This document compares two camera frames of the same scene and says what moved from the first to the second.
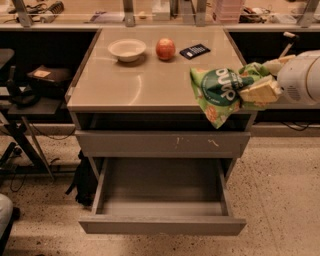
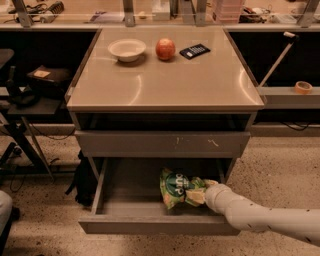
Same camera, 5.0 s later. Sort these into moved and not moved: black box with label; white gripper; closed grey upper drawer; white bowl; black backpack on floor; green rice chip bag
Moved: white gripper; green rice chip bag
Not moved: white bowl; black backpack on floor; black box with label; closed grey upper drawer
